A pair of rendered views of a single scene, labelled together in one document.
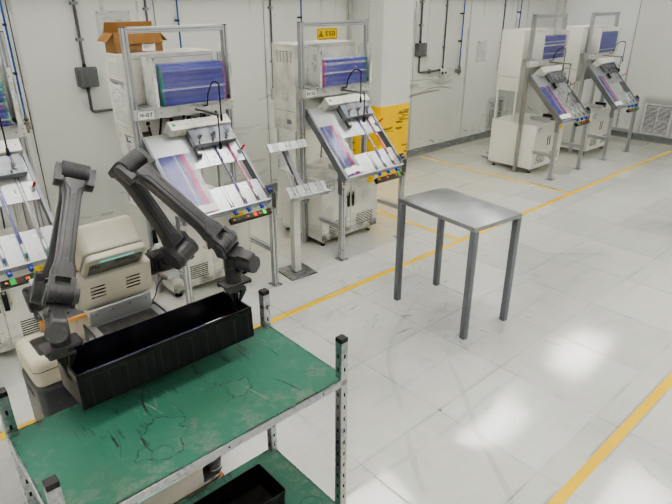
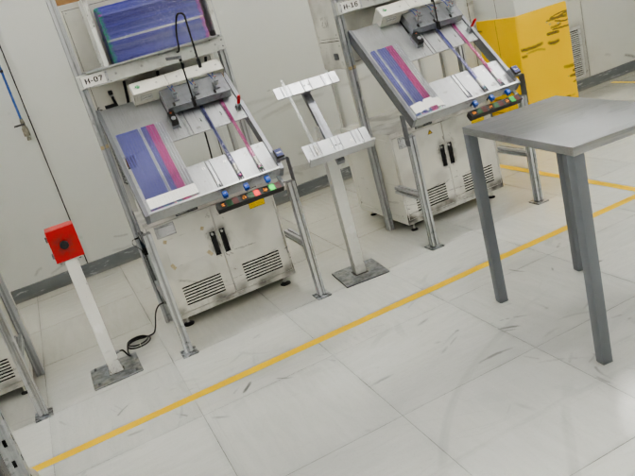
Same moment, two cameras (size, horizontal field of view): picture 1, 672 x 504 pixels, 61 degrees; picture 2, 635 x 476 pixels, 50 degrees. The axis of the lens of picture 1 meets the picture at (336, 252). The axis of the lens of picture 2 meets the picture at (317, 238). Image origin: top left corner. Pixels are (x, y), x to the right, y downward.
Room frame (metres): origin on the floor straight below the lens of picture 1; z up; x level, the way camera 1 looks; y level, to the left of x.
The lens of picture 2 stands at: (0.98, -0.87, 1.43)
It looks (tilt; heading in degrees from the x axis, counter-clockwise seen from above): 19 degrees down; 23
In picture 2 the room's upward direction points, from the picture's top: 16 degrees counter-clockwise
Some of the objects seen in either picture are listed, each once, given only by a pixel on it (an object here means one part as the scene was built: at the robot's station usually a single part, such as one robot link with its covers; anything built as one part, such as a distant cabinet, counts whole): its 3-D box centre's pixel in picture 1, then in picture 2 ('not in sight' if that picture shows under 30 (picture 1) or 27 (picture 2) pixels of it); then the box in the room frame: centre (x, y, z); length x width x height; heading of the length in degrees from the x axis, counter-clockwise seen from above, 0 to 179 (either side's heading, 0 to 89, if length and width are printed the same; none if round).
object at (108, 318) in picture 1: (126, 328); not in sight; (1.73, 0.75, 0.99); 0.28 x 0.16 x 0.22; 132
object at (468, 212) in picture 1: (453, 259); (577, 217); (3.61, -0.82, 0.40); 0.70 x 0.45 x 0.80; 36
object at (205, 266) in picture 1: (191, 237); (209, 242); (4.20, 1.16, 0.31); 0.70 x 0.65 x 0.62; 132
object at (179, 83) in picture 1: (190, 82); (152, 23); (4.15, 1.03, 1.52); 0.51 x 0.13 x 0.27; 132
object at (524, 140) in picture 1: (532, 93); not in sight; (7.56, -2.55, 0.95); 1.36 x 0.82 x 1.90; 42
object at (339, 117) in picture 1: (341, 168); (427, 110); (5.05, -0.05, 0.65); 1.01 x 0.73 x 1.29; 42
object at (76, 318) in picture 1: (89, 315); not in sight; (2.03, 1.02, 0.87); 0.23 x 0.15 x 0.11; 132
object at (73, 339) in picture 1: (59, 337); not in sight; (1.33, 0.76, 1.22); 0.10 x 0.07 x 0.07; 133
